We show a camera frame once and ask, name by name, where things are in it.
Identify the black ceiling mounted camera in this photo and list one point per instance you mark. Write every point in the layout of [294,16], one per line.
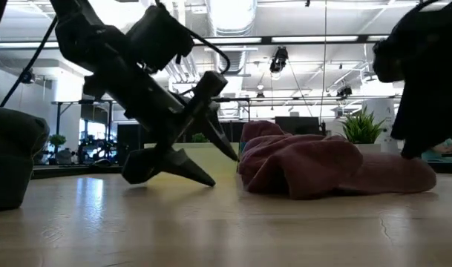
[344,91]
[27,76]

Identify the grey cotton baseball cap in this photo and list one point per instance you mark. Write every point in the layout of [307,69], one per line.
[14,155]
[433,111]

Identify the white column device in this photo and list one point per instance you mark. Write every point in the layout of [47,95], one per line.
[383,111]

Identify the person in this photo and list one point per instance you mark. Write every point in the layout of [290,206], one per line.
[439,154]

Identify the small potted green plant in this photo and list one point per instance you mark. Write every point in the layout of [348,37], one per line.
[57,140]

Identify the green plant in white pot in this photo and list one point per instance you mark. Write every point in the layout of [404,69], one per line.
[361,130]

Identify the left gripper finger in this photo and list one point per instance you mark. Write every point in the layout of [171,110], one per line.
[151,163]
[214,130]

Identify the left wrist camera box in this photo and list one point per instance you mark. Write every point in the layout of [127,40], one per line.
[159,37]

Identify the black frame background table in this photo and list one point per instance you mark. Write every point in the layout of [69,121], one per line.
[84,101]

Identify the black overhead camera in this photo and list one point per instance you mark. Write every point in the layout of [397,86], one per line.
[278,59]

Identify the black partition panel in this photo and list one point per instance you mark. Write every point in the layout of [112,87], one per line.
[129,141]

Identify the black overhead frame bar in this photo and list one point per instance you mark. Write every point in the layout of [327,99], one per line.
[370,38]

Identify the maroon cotton baseball cap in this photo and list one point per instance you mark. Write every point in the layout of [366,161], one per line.
[396,174]
[303,163]

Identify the translucent yellow plastic bin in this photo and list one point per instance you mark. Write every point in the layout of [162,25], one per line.
[194,154]

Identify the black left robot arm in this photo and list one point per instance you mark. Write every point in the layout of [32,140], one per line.
[69,11]

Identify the small round green shrub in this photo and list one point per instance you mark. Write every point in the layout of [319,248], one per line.
[200,138]

